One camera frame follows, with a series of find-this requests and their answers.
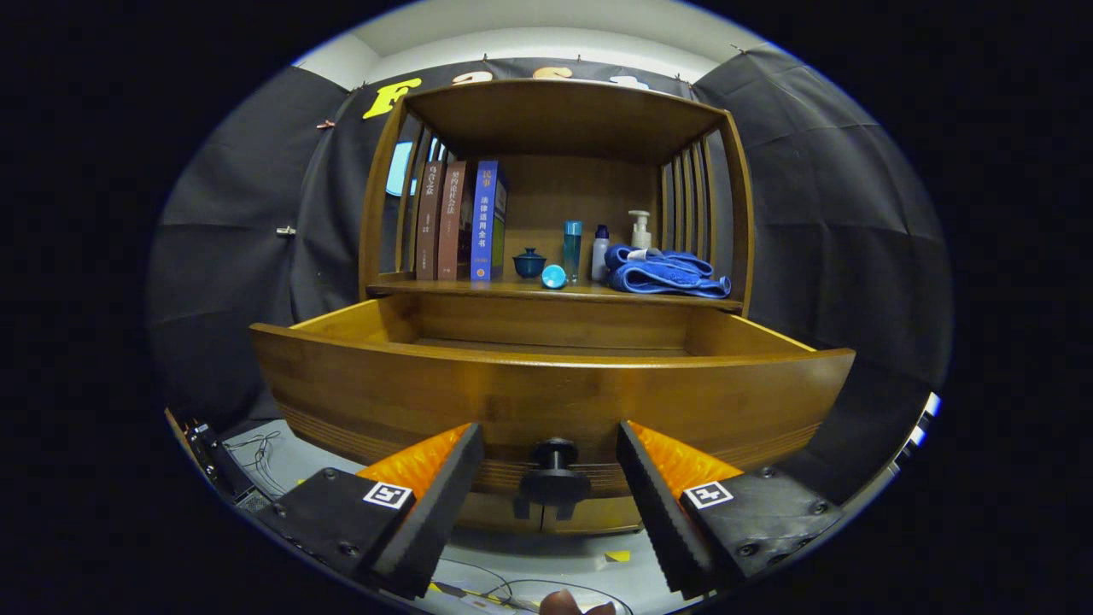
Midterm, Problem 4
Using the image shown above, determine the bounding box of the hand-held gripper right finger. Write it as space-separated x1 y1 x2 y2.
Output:
617 420 846 599

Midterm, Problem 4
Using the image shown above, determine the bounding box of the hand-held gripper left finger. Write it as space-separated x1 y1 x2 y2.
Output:
256 423 486 599

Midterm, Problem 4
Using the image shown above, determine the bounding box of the wooden drawer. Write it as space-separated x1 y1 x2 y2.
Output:
249 295 856 522

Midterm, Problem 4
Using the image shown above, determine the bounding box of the wooden cabinet door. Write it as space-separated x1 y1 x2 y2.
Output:
453 492 545 536
544 495 646 534

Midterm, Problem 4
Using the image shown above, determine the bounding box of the wooden countertop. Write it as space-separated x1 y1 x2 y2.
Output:
367 272 744 310

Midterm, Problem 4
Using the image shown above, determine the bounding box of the wooden cabinet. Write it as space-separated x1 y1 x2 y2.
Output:
359 79 757 536

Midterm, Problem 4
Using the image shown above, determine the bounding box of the blue folded towel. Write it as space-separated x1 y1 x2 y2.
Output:
605 244 733 299

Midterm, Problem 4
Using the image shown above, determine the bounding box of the blue book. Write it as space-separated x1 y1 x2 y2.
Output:
471 161 509 283

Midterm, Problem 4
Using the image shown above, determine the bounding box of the black backdrop cloth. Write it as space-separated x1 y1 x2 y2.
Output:
145 43 953 505

